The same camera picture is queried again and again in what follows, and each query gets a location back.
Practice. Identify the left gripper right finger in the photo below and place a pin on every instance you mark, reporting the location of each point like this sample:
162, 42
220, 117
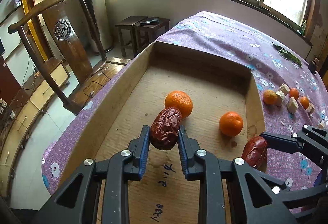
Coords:
229, 186

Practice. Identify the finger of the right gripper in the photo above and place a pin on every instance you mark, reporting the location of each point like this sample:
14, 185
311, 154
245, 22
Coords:
282, 143
295, 199

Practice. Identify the large white yam chunk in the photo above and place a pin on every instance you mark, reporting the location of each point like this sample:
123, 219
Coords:
321, 125

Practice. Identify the beige yam chunk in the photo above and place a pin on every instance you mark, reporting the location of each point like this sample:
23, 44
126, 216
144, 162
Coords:
310, 109

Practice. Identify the dried red date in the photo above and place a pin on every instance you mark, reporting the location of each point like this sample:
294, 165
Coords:
255, 152
164, 131

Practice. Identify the small yellowish tangerine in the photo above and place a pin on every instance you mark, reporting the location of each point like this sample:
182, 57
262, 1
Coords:
269, 97

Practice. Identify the white yam chunk back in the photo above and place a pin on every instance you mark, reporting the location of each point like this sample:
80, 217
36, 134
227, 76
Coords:
284, 89

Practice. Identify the large front orange tangerine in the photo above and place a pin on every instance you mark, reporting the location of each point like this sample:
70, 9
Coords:
181, 101

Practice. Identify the purple floral tablecloth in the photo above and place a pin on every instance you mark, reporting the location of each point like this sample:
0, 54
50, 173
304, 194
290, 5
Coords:
227, 39

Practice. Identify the dark small jar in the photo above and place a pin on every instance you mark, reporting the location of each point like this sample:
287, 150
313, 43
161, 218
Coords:
313, 65

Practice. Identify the green leafy vegetable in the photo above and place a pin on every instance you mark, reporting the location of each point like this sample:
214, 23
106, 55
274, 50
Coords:
287, 55

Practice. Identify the green bottle on sill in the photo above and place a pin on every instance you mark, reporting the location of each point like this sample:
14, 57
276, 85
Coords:
303, 27

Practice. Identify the wooden low cabinet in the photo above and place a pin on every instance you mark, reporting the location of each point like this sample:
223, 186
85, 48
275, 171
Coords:
24, 109

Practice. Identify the dark wooden stool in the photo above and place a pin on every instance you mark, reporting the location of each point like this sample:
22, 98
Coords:
133, 36

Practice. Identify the black remote control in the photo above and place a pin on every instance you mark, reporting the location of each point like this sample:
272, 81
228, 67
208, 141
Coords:
154, 21

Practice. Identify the wooden chair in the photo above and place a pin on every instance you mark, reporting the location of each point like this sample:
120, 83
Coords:
69, 45

